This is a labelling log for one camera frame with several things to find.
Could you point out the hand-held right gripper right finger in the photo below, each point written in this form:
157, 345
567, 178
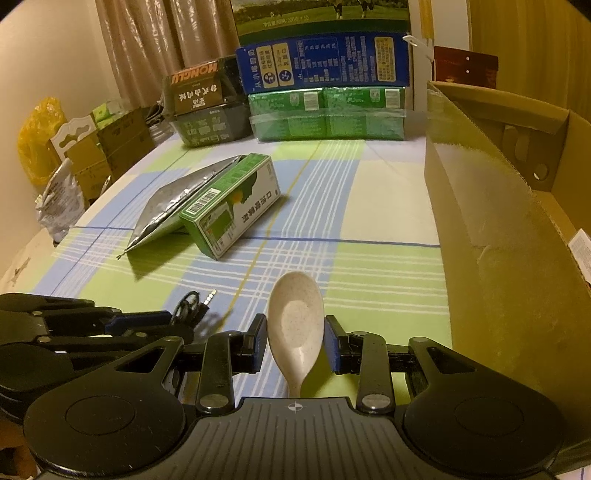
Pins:
330, 346

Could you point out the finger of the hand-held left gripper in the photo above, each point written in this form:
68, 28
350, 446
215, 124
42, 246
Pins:
138, 319
115, 344

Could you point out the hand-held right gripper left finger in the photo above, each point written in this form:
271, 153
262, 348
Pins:
259, 344

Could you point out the beige speckled spoon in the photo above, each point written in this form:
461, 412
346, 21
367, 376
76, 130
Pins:
295, 323

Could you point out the large cardboard box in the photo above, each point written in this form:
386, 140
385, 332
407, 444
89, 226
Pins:
485, 230

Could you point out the plaid cloth covered desktop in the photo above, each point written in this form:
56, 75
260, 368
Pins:
369, 221

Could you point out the silver foil bag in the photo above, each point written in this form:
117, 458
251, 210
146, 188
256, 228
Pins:
180, 203

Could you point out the green medicine box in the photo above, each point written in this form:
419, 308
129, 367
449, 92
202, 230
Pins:
231, 207

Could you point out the white crumpled bag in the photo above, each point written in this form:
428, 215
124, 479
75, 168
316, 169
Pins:
57, 203

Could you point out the cardboard box with white insert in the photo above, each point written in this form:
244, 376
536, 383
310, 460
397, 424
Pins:
76, 152

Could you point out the plain brown cardboard box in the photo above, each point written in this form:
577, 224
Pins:
124, 136

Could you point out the silver foil stack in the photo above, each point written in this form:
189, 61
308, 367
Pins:
158, 122

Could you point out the yellow plastic bag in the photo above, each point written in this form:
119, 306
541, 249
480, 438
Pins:
39, 138

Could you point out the small green box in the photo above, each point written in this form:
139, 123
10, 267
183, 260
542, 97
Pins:
106, 113

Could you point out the dark milk carton case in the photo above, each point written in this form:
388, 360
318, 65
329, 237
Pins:
203, 106

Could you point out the green milk carton pack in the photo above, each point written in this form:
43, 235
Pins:
328, 113

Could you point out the beige curtain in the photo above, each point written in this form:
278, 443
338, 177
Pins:
152, 41

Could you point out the blue milk carton case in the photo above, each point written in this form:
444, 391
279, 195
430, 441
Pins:
323, 64

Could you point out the white carton case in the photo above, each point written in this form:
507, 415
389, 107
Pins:
418, 74

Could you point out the dark red box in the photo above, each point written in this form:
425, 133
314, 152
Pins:
466, 67

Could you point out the carton case with pasture picture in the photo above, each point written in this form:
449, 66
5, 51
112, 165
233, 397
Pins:
323, 14

